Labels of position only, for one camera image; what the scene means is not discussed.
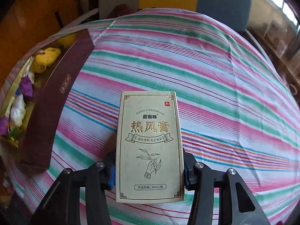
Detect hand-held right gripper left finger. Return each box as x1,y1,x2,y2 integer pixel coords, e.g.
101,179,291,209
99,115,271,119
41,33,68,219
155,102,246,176
29,152,116,225

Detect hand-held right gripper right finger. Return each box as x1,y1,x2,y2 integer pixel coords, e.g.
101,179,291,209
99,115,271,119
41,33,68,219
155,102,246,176
183,152,271,225

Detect beige printed carton box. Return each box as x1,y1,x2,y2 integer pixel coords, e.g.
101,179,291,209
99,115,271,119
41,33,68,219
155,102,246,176
115,91,185,202

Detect gold-lined maroon tin box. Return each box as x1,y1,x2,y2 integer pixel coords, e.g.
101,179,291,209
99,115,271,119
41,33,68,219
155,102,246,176
0,29,95,171

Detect white plastic bag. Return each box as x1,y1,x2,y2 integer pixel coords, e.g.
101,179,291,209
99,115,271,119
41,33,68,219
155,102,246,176
10,95,26,125

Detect purple cloth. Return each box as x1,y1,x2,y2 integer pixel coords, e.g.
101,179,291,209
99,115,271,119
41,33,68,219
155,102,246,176
20,76,35,96

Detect yellow plush toy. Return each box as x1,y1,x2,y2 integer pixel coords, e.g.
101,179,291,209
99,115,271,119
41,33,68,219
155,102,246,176
30,47,62,74

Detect striped tablecloth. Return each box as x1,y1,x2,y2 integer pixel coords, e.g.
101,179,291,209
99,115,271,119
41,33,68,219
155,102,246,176
0,8,300,225

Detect gold foil wrapper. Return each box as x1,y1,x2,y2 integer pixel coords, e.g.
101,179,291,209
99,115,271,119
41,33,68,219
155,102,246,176
0,131,20,148

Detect grey chair armrest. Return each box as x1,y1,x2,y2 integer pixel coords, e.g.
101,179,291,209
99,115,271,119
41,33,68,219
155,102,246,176
244,28,270,59

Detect wooden desk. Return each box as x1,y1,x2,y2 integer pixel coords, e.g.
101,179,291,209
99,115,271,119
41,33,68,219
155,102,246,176
248,26,300,85

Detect white padded armrest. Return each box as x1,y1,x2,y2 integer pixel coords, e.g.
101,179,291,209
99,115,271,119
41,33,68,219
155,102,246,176
63,8,99,30

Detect dark red cloth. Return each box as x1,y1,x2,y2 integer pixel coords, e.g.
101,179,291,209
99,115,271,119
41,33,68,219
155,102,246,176
110,3,141,17

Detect grey yellow blue chair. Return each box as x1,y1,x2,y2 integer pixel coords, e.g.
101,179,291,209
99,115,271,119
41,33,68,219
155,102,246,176
98,0,252,32

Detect wooden wardrobe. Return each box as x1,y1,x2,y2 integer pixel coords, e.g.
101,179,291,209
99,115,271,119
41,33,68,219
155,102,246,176
0,0,81,82

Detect window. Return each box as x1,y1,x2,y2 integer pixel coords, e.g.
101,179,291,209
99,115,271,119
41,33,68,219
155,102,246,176
244,0,300,29

